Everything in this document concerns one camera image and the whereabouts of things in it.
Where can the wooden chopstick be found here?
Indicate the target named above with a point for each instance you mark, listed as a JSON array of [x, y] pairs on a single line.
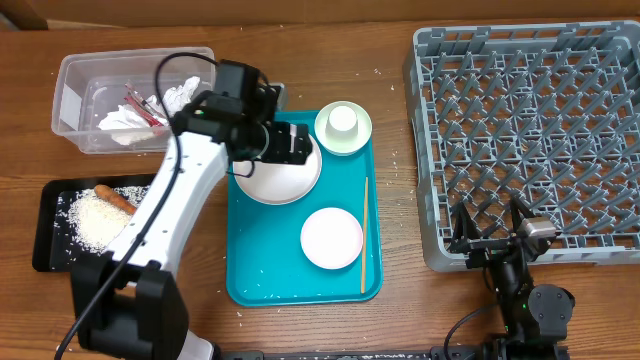
[[364, 238]]

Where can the white napkin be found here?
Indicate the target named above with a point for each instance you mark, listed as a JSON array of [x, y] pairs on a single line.
[[130, 128]]

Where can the grey dishwasher rack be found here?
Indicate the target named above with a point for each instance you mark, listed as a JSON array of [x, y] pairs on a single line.
[[545, 113]]

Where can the black tray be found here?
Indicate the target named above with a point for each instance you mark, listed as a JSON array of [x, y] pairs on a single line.
[[56, 244]]

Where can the pale green saucer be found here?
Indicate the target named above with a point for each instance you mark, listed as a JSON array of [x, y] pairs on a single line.
[[349, 147]]

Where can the small white plate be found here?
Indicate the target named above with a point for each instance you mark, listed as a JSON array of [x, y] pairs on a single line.
[[331, 238]]

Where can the orange carrot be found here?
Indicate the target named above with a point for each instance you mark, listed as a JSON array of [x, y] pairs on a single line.
[[108, 195]]

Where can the white upturned cup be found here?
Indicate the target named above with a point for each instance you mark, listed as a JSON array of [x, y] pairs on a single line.
[[342, 123]]

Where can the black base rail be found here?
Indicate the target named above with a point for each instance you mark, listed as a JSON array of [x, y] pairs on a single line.
[[350, 355]]

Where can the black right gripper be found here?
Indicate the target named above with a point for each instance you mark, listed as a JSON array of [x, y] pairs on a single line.
[[464, 238]]

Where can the clear plastic bin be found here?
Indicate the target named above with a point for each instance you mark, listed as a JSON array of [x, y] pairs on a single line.
[[91, 85]]

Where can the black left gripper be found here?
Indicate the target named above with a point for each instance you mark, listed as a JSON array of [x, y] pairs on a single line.
[[281, 152]]

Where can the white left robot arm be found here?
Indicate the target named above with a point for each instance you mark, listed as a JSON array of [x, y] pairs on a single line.
[[126, 301]]

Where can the large white plate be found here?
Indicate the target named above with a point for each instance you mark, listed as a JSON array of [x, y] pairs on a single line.
[[279, 184]]

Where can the teal serving tray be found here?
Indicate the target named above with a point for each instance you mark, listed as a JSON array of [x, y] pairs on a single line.
[[265, 262]]

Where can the pile of rice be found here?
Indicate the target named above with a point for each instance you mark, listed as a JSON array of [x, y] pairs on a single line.
[[85, 220]]

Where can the red snack wrapper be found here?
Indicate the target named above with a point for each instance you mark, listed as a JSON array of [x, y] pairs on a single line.
[[142, 107]]

